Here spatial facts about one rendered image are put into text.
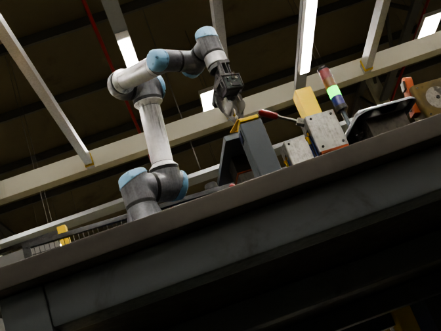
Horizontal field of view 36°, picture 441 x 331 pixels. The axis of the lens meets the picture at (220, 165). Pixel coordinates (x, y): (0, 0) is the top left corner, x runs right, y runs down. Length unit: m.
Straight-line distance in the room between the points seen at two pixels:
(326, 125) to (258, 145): 0.21
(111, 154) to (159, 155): 4.45
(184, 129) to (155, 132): 4.40
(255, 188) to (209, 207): 0.09
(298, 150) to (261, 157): 0.23
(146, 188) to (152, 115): 0.32
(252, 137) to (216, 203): 0.86
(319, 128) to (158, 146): 0.85
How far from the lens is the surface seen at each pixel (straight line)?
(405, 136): 1.21
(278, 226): 1.18
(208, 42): 2.29
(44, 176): 7.12
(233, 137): 2.11
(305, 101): 3.92
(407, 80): 2.10
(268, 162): 1.96
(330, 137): 1.92
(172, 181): 2.54
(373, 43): 6.79
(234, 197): 1.15
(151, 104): 2.65
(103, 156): 7.03
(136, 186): 2.46
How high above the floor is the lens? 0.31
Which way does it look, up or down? 22 degrees up
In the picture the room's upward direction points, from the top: 21 degrees counter-clockwise
